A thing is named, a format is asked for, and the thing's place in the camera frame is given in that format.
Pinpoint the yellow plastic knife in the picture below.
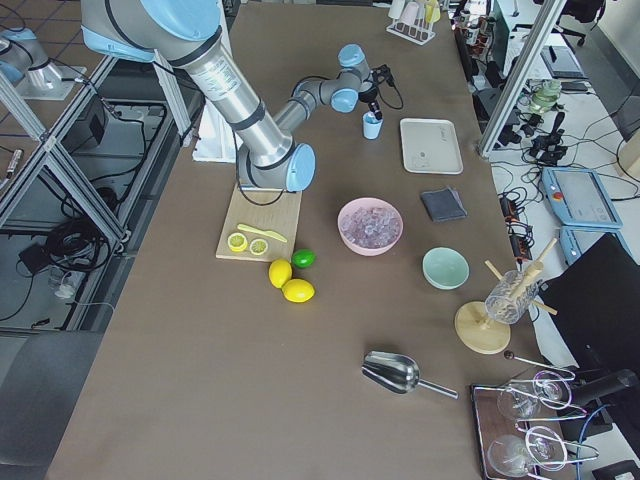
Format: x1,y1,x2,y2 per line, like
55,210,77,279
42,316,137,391
237,223,288,243

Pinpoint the cream rabbit tray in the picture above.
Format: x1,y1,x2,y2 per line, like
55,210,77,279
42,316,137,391
399,118,463,175

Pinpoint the green ceramic bowl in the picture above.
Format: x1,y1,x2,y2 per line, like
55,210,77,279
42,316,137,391
422,247,470,290

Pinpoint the wooden cup tree stand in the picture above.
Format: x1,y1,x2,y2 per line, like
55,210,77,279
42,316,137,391
454,238,557,354

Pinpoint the blue teach pendant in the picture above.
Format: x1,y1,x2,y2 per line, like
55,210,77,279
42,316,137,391
541,167,623,230
559,226,626,266

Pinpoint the pink cup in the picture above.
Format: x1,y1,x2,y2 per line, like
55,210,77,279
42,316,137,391
399,1,420,26

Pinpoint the clear glass on stand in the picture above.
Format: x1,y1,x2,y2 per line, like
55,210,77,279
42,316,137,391
484,270,539,325

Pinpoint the lemon slice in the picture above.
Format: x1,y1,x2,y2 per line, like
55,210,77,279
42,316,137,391
227,231,249,253
249,238,269,256

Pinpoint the grey folded cloth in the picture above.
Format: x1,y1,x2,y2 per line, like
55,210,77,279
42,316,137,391
420,186,468,222

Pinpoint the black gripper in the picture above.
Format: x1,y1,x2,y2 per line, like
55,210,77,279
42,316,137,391
359,83,383,121

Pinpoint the aluminium frame post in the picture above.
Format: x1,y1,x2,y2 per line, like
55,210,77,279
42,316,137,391
477,0,566,160

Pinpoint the white wire cup rack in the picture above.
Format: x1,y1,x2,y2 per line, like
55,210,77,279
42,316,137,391
386,0,441,46

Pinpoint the yellow cup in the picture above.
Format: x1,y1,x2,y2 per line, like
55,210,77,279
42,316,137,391
424,0,441,23

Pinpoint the green lime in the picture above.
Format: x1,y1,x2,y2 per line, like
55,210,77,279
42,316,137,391
291,249,316,269

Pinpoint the wooden cutting board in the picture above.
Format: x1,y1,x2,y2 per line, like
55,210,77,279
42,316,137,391
216,187,302,263

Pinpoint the yellow lemon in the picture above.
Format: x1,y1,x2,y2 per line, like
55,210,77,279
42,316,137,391
268,258,293,289
282,279,315,303

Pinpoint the metal ice scoop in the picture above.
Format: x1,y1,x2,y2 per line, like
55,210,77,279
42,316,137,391
361,351,459,399

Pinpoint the pink bowl of ice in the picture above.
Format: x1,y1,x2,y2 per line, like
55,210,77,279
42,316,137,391
337,197,403,256

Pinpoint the light blue plastic cup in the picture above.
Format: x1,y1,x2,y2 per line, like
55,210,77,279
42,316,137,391
362,112,384,140

